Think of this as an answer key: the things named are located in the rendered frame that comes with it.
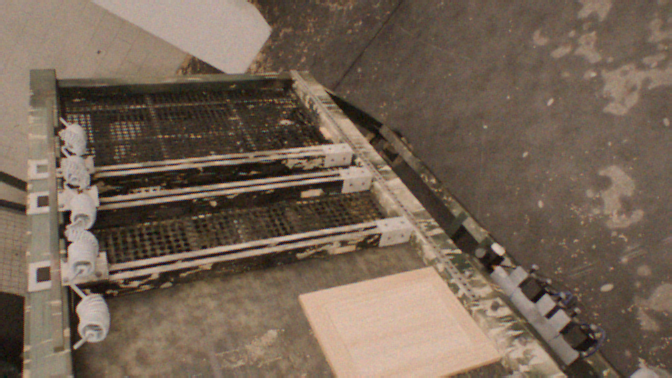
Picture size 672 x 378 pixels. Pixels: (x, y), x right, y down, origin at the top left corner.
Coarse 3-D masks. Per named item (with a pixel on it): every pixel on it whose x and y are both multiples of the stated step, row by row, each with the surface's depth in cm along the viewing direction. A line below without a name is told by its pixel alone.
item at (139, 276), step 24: (72, 240) 134; (96, 240) 138; (264, 240) 166; (288, 240) 168; (312, 240) 169; (336, 240) 171; (360, 240) 176; (384, 240) 181; (48, 264) 140; (96, 264) 142; (120, 264) 149; (144, 264) 150; (168, 264) 153; (192, 264) 153; (216, 264) 156; (240, 264) 160; (264, 264) 164; (48, 288) 134; (96, 288) 143; (120, 288) 147; (144, 288) 150
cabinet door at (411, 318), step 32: (352, 288) 162; (384, 288) 164; (416, 288) 167; (448, 288) 168; (320, 320) 150; (352, 320) 152; (384, 320) 154; (416, 320) 156; (448, 320) 158; (352, 352) 143; (384, 352) 145; (416, 352) 147; (448, 352) 148; (480, 352) 150
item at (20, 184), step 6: (0, 174) 244; (6, 174) 246; (0, 180) 245; (6, 180) 245; (12, 180) 247; (18, 180) 249; (12, 186) 250; (18, 186) 249; (24, 186) 251; (282, 228) 244
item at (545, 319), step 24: (504, 264) 183; (504, 288) 171; (528, 288) 163; (528, 312) 163; (552, 312) 158; (576, 312) 154; (552, 336) 156; (576, 336) 149; (552, 360) 147; (576, 360) 150
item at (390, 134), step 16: (336, 96) 291; (288, 112) 285; (352, 112) 309; (368, 128) 318; (384, 128) 316; (400, 144) 302; (416, 160) 290; (432, 176) 279; (448, 192) 269; (448, 208) 265; (464, 208) 262; (352, 224) 218; (464, 224) 255; (480, 224) 254; (480, 240) 246; (592, 368) 196; (608, 368) 193
